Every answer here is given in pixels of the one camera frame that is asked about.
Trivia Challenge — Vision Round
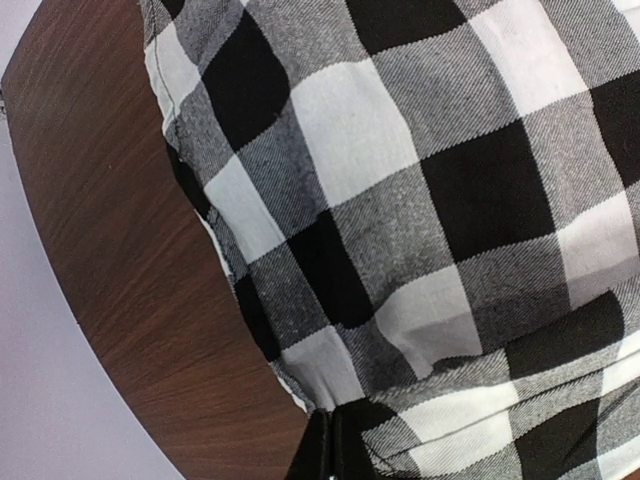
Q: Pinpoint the black white plaid shirt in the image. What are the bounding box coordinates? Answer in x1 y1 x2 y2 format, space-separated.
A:
140 0 639 479

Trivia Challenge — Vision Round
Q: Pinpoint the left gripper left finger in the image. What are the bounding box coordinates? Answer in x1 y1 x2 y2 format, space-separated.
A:
285 409 331 480

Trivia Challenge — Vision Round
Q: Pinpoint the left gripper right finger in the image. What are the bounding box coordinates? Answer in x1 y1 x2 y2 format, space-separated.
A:
332 408 375 480

